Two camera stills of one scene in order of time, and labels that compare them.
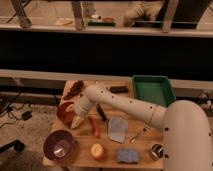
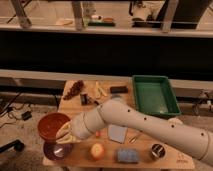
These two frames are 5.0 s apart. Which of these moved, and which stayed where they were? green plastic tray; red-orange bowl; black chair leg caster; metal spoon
Moved: red-orange bowl
Stayed: green plastic tray; black chair leg caster; metal spoon
